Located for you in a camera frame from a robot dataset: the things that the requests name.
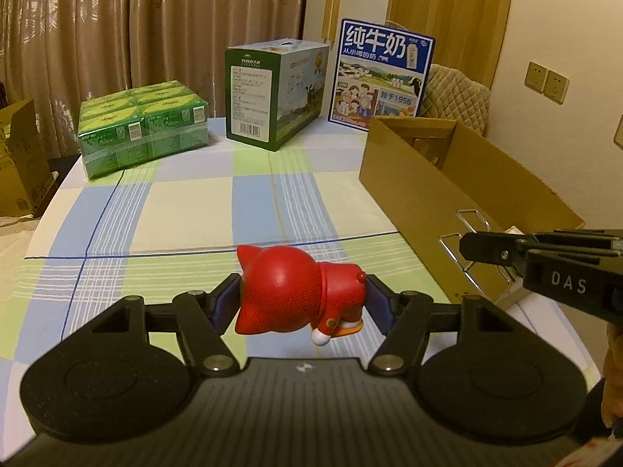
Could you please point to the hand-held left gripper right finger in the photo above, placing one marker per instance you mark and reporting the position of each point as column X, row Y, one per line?
column 379, row 301

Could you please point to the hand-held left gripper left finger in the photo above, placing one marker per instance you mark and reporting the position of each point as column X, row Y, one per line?
column 226, row 306

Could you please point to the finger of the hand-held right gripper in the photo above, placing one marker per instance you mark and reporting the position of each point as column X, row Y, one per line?
column 486, row 248
column 584, row 241

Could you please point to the red toy figure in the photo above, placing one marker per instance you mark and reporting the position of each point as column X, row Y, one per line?
column 287, row 296

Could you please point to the person's right hand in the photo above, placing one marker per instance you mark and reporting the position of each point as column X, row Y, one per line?
column 615, row 389

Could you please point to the checked tablecloth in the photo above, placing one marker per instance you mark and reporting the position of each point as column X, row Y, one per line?
column 170, row 214

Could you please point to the quilted beige chair cover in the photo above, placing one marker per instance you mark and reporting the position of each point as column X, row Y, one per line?
column 457, row 92

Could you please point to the green pack of drink cartons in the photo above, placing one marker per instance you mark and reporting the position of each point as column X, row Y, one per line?
column 141, row 126

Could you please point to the blue milk carton box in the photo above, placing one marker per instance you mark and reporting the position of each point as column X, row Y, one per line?
column 375, row 73

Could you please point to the green and white carton box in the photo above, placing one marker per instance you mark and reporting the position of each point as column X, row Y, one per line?
column 253, row 97

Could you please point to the cream embroidered cloth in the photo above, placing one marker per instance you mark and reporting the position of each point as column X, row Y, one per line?
column 14, row 243

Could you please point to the yellow curtain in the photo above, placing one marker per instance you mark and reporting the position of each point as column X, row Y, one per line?
column 452, row 9

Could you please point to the printed brown cardboard box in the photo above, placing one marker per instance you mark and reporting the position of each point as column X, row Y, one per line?
column 19, row 165

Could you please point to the brown patterned curtain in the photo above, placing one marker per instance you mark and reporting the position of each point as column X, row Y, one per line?
column 146, row 24

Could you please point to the beige round-port wall outlet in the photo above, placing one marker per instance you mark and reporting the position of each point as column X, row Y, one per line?
column 619, row 131

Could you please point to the beige wall socket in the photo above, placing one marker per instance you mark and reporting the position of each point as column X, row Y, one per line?
column 556, row 86
column 535, row 77

